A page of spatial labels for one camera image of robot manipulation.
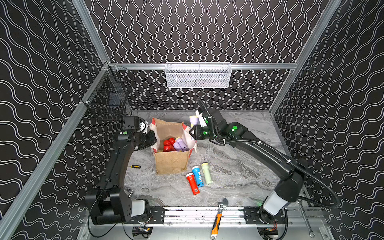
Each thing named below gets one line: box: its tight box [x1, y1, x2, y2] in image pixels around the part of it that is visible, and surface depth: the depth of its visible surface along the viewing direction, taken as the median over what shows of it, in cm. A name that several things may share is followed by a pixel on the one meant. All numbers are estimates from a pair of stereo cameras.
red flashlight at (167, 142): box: [163, 139, 172, 146], surface depth 99 cm
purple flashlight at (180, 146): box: [173, 140, 188, 152], surface depth 94 cm
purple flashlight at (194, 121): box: [189, 115, 201, 128], surface depth 73 cm
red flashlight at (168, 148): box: [163, 145, 176, 152], surface depth 90 cm
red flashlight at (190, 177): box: [186, 172, 201, 195], surface depth 85 cm
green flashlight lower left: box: [201, 162, 213, 185], surface depth 89 cm
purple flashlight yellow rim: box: [175, 137, 189, 152], surface depth 97 cm
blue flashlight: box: [192, 166, 205, 188], surface depth 87 cm
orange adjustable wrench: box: [210, 198, 229, 240], surface depth 74 cm
